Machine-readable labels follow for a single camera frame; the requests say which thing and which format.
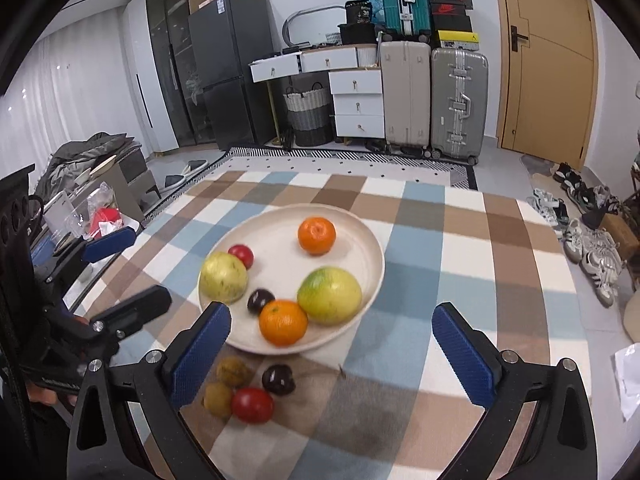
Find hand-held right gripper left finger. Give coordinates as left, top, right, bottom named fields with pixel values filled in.
left=66, top=302, right=233, bottom=480

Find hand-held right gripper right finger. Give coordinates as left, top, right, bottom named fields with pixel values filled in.
left=432, top=302, right=598, bottom=480

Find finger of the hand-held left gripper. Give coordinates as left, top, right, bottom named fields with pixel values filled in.
left=75, top=285, right=173, bottom=356
left=50, top=226, right=137, bottom=281

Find dark plum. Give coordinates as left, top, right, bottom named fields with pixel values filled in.
left=247, top=288, right=275, bottom=316
left=261, top=364, right=297, bottom=395

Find yellow-green pear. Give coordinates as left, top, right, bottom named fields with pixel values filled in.
left=199, top=252, right=249, bottom=304

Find orange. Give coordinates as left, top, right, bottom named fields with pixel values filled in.
left=258, top=299, right=309, bottom=348
left=298, top=216, right=337, bottom=256

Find red tomato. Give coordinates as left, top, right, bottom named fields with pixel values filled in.
left=230, top=387, right=275, bottom=425
left=228, top=244, right=254, bottom=270

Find cream round plate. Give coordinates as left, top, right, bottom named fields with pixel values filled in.
left=197, top=203, right=386, bottom=356

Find large green-yellow mango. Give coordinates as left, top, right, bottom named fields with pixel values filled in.
left=297, top=266, right=363, bottom=326

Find person's left forearm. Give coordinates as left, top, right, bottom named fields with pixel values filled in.
left=0, top=400, right=71, bottom=480

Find person's left hand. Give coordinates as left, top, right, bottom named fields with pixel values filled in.
left=27, top=384, right=77, bottom=407

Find red plastic bag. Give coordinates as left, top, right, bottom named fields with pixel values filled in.
left=87, top=206, right=123, bottom=238

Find brown kiwi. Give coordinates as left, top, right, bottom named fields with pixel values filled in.
left=202, top=382, right=235, bottom=418
left=216, top=357, right=254, bottom=388

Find white container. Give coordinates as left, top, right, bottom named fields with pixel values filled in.
left=42, top=192, right=76, bottom=236

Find pile of dark clothes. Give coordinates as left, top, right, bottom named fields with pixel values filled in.
left=37, top=132, right=141, bottom=196

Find checkered tablecloth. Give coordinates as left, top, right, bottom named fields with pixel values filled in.
left=62, top=170, right=581, bottom=480

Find white curtain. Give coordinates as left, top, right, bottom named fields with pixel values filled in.
left=0, top=20, right=151, bottom=181

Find cluster of sneakers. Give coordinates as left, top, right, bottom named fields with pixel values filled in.
left=527, top=160, right=628, bottom=308

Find white plastic bag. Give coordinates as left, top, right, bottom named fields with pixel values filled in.
left=611, top=342, right=640, bottom=423

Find brown cardboard box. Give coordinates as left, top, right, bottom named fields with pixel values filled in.
left=597, top=212, right=640, bottom=261

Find grey doormat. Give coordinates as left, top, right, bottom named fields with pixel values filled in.
left=520, top=153, right=566, bottom=177

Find patterned rug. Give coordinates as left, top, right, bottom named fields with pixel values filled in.
left=220, top=147, right=478, bottom=193

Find dark glass cabinet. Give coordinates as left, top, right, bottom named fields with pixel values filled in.
left=145, top=0, right=221, bottom=148

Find dark grey refrigerator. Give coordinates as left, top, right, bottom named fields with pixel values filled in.
left=187, top=0, right=276, bottom=150

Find silver suitcase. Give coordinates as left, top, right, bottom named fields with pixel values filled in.
left=429, top=47, right=490, bottom=165

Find woven laundry basket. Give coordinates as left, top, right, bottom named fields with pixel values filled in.
left=282, top=82, right=333, bottom=147

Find beige suitcase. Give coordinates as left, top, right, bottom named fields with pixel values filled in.
left=379, top=40, right=433, bottom=153

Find white vanity desk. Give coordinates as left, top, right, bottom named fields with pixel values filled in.
left=249, top=42, right=386, bottom=141

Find wooden door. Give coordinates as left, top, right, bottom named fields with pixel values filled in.
left=490, top=0, right=598, bottom=171

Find oval vanity mirror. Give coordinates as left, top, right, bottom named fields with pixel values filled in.
left=282, top=5, right=348, bottom=48

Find yellow and black shoe box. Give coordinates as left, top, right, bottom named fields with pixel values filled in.
left=431, top=30, right=480, bottom=51

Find black case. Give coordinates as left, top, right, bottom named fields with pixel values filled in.
left=337, top=22, right=377, bottom=46

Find plain black shoe box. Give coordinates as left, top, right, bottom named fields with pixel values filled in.
left=431, top=14, right=473, bottom=32

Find black printed box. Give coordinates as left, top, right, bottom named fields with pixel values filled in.
left=345, top=0, right=373, bottom=26

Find red and black shoe box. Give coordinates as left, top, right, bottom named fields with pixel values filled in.
left=430, top=1, right=473, bottom=17

